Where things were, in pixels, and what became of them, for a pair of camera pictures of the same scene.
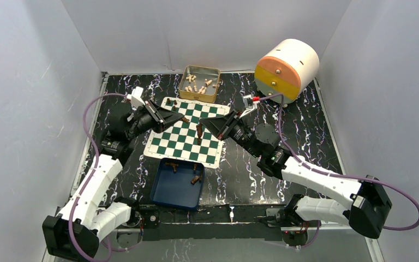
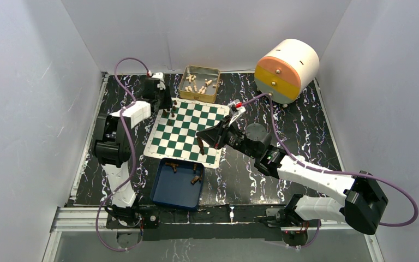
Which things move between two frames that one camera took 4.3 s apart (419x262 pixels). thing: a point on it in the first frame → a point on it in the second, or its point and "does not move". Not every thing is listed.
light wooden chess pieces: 203,89 does not move
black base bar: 211,222 does not move
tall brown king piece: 199,132 → 201,145
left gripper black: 161,118 → 167,104
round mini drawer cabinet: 289,67 does not move
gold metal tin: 199,83 does not move
